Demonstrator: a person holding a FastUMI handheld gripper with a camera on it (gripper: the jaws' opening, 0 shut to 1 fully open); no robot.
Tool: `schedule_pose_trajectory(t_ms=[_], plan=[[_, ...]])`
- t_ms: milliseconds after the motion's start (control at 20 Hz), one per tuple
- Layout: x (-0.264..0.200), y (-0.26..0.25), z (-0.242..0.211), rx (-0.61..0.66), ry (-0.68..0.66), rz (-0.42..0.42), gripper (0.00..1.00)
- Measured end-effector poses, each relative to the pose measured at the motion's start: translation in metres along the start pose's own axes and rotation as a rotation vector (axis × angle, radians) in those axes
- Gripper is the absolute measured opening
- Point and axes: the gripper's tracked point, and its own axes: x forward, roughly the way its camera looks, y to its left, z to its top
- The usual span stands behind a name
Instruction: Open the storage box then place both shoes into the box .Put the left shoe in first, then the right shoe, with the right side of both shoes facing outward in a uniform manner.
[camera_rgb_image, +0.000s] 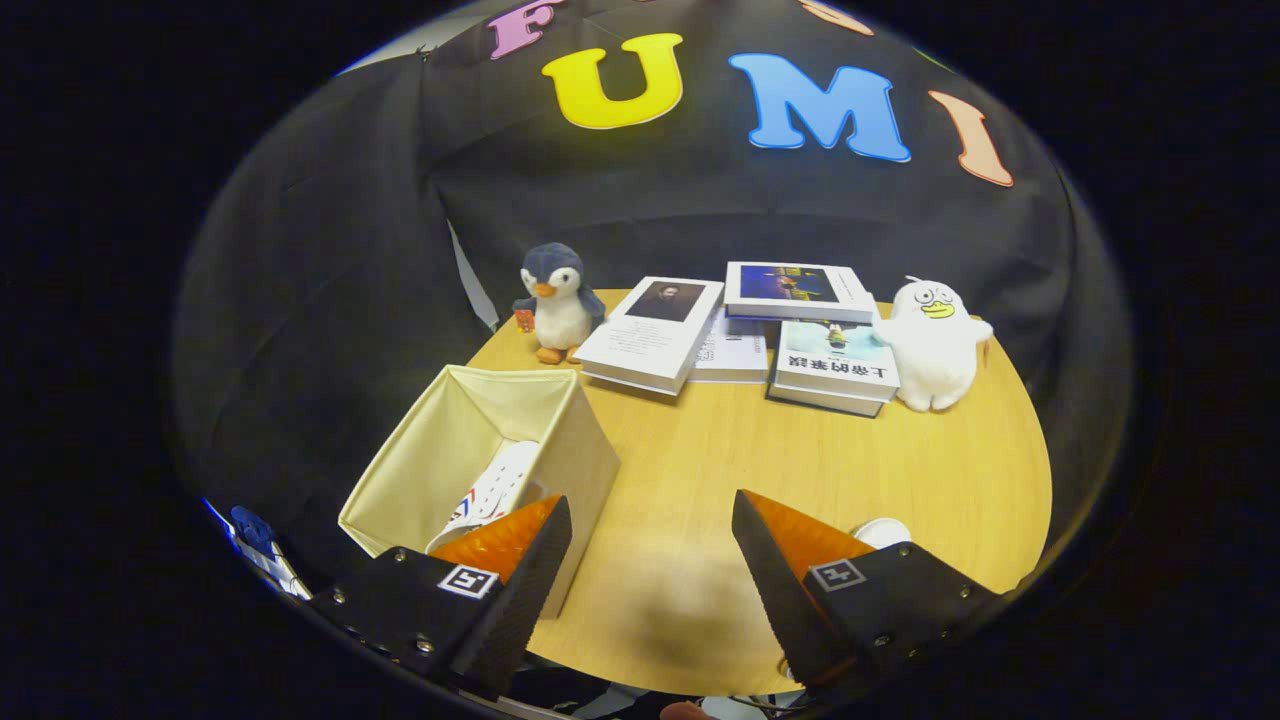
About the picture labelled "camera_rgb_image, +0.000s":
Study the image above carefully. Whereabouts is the black backdrop cloth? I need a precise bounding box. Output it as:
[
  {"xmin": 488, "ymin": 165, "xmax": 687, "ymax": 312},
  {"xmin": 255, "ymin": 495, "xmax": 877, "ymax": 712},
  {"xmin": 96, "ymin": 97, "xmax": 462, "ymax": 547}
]
[{"xmin": 170, "ymin": 0, "xmax": 1131, "ymax": 601}]

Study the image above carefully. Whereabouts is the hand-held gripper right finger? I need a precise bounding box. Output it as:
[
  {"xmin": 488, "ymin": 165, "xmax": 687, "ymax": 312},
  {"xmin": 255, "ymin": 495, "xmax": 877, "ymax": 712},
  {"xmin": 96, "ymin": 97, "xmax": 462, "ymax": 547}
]
[{"xmin": 731, "ymin": 489, "xmax": 1004, "ymax": 691}]

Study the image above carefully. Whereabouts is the grey book under stack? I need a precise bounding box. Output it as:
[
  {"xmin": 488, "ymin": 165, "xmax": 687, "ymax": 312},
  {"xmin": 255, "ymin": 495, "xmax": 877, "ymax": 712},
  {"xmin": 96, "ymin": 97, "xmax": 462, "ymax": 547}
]
[{"xmin": 766, "ymin": 385, "xmax": 885, "ymax": 419}]

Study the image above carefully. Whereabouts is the beige fabric storage box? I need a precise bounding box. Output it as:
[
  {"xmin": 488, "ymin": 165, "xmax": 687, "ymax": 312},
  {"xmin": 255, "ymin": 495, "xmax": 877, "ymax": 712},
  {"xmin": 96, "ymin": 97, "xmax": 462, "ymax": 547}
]
[{"xmin": 338, "ymin": 364, "xmax": 622, "ymax": 619}]

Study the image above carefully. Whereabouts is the white duck plush toy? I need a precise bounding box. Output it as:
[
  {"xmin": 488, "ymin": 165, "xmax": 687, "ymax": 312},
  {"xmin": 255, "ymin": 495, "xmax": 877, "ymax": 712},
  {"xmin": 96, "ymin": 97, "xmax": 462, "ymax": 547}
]
[{"xmin": 872, "ymin": 276, "xmax": 995, "ymax": 413}]

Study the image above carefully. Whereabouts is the penguin plush toy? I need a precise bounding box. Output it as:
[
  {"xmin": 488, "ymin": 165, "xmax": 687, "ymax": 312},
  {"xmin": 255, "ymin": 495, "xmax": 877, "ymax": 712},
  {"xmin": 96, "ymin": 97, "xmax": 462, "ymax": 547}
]
[{"xmin": 512, "ymin": 242, "xmax": 607, "ymax": 366}]

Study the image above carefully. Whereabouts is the white canvas shoe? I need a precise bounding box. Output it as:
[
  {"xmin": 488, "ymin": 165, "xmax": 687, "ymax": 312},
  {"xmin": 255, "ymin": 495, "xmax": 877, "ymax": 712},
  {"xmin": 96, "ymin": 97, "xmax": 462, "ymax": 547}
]
[
  {"xmin": 853, "ymin": 517, "xmax": 913, "ymax": 551},
  {"xmin": 427, "ymin": 440, "xmax": 549, "ymax": 554}
]

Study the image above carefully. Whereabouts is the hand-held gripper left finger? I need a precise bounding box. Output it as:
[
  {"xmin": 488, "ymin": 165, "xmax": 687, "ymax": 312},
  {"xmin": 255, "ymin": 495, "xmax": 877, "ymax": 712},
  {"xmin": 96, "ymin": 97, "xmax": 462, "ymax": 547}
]
[{"xmin": 308, "ymin": 494, "xmax": 574, "ymax": 700}]

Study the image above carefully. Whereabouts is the computer screen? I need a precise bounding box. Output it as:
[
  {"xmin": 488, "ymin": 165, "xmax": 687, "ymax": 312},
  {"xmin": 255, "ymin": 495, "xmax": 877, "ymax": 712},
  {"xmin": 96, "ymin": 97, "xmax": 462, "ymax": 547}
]
[{"xmin": 205, "ymin": 500, "xmax": 313, "ymax": 601}]

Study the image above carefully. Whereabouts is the teal cover book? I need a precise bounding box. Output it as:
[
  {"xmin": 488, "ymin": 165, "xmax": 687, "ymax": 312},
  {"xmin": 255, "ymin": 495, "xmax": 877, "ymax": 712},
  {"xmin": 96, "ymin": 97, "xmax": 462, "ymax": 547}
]
[{"xmin": 772, "ymin": 320, "xmax": 901, "ymax": 404}]

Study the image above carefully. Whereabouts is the blue picture cover book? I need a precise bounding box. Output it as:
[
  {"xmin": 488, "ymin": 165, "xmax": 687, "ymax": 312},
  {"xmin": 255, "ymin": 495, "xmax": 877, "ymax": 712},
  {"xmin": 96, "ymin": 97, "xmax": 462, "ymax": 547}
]
[{"xmin": 724, "ymin": 261, "xmax": 877, "ymax": 325}]

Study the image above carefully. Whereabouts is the portrait cover book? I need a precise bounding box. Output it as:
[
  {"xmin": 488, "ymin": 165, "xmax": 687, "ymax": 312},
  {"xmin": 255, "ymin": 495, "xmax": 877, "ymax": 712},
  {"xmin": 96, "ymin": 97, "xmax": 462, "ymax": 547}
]
[{"xmin": 572, "ymin": 276, "xmax": 725, "ymax": 397}]

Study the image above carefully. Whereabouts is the plain white book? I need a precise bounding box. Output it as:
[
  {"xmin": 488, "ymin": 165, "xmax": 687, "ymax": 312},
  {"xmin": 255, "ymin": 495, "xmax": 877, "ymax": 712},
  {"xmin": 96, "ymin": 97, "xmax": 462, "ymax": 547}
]
[{"xmin": 690, "ymin": 308, "xmax": 771, "ymax": 384}]

